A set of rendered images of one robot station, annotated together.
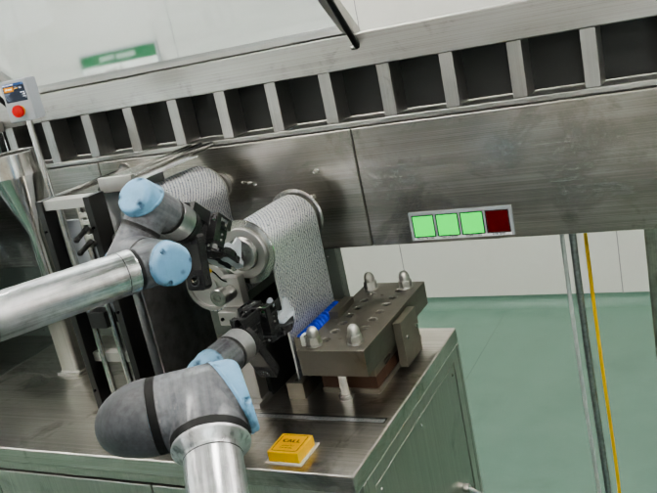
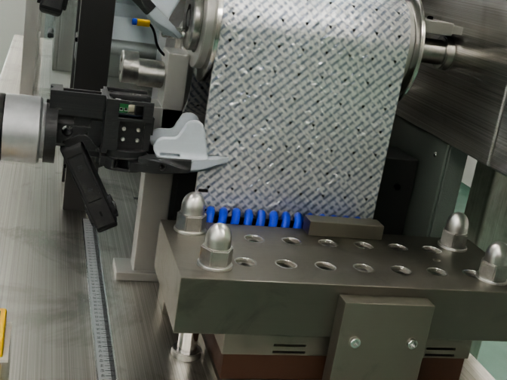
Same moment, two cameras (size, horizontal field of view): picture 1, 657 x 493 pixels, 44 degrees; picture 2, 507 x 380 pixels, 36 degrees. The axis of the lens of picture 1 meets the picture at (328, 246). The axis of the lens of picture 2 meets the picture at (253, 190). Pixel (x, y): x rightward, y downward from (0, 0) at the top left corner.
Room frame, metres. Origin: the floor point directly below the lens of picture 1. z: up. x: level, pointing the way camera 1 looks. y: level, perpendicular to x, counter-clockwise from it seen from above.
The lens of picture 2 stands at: (1.12, -0.56, 1.34)
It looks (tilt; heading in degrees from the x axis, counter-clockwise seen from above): 17 degrees down; 45
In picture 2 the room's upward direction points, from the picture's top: 9 degrees clockwise
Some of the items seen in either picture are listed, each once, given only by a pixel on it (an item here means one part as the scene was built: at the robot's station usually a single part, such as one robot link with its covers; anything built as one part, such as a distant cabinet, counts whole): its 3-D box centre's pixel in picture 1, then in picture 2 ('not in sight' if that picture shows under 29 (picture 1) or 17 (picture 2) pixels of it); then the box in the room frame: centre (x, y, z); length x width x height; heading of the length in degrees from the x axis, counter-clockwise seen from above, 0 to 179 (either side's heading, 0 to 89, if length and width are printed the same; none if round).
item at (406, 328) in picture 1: (409, 336); (377, 348); (1.75, -0.14, 0.97); 0.10 x 0.03 x 0.11; 152
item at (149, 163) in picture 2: (280, 327); (152, 160); (1.64, 0.14, 1.09); 0.09 x 0.05 x 0.02; 150
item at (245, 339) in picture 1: (235, 347); (26, 128); (1.53, 0.23, 1.11); 0.08 x 0.05 x 0.08; 62
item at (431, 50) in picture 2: not in sight; (422, 50); (1.98, 0.04, 1.25); 0.07 x 0.04 x 0.04; 152
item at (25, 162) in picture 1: (14, 163); not in sight; (2.16, 0.77, 1.50); 0.14 x 0.14 x 0.06
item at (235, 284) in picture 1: (241, 341); (147, 166); (1.71, 0.23, 1.05); 0.06 x 0.05 x 0.31; 152
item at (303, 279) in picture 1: (305, 288); (296, 151); (1.81, 0.07, 1.11); 0.23 x 0.01 x 0.18; 152
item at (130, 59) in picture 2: (220, 296); (128, 66); (1.67, 0.25, 1.18); 0.04 x 0.02 x 0.04; 62
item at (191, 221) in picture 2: (312, 336); (192, 211); (1.66, 0.07, 1.05); 0.04 x 0.04 x 0.04
